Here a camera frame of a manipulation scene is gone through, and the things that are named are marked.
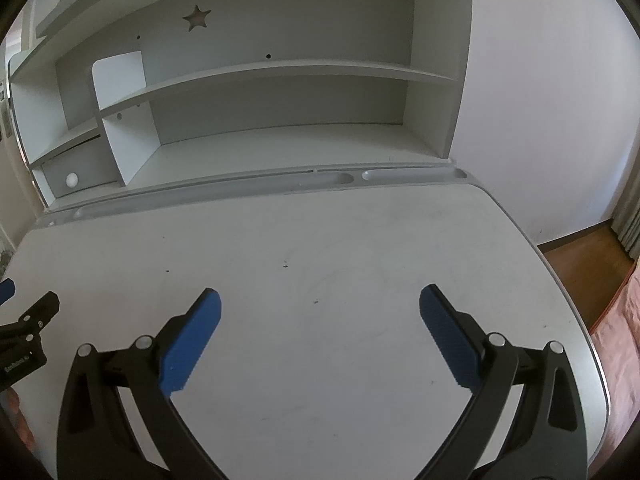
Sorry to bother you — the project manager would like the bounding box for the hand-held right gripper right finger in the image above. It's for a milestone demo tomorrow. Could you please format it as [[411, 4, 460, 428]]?
[[415, 284, 588, 480]]

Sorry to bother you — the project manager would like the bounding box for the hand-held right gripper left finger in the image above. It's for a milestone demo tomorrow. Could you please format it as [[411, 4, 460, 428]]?
[[56, 287, 226, 480]]

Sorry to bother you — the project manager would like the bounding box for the grey drawer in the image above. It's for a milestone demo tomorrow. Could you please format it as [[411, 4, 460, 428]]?
[[40, 145, 121, 198]]

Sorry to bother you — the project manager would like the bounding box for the pink blanket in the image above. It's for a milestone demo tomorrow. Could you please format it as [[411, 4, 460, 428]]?
[[590, 260, 640, 480]]

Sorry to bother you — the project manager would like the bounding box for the light curtain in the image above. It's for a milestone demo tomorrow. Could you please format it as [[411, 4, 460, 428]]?
[[610, 180, 640, 261]]

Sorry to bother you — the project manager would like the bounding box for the white shelf unit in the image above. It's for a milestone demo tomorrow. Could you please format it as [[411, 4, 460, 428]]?
[[7, 0, 473, 211]]

